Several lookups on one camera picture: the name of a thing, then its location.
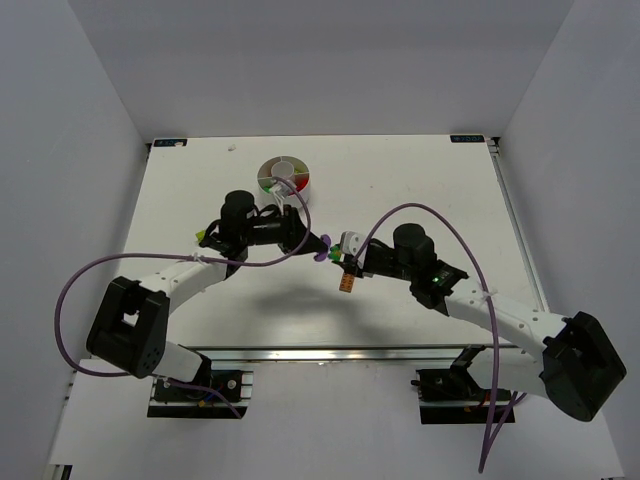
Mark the orange flat lego plate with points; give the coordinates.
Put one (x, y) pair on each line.
(347, 282)

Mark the white round divided container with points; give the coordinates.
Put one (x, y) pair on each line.
(284, 168)

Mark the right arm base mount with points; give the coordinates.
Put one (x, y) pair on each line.
(449, 396)

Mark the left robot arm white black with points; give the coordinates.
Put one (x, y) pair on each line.
(130, 328)

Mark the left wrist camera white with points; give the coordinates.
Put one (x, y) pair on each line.
(283, 193)

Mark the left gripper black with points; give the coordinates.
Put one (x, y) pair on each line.
(292, 231)

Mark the purple green lego piece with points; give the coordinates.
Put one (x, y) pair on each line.
(333, 252)

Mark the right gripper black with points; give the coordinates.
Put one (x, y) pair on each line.
(357, 263)

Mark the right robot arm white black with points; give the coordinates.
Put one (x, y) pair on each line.
(567, 360)

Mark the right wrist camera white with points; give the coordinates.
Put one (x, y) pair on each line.
(353, 244)

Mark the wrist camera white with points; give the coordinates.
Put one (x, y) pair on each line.
(283, 193)
(353, 244)

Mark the aluminium table frame rail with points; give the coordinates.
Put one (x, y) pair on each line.
(507, 191)

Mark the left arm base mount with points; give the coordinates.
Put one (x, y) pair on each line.
(227, 397)

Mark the lime green lego brick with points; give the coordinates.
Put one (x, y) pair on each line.
(200, 235)

